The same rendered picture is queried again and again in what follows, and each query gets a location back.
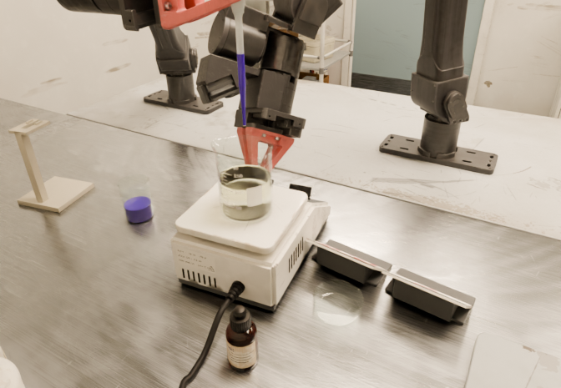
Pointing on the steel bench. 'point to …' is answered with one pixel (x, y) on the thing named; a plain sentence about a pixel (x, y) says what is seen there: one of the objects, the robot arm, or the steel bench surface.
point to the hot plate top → (260, 238)
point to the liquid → (242, 83)
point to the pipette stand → (56, 189)
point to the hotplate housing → (248, 262)
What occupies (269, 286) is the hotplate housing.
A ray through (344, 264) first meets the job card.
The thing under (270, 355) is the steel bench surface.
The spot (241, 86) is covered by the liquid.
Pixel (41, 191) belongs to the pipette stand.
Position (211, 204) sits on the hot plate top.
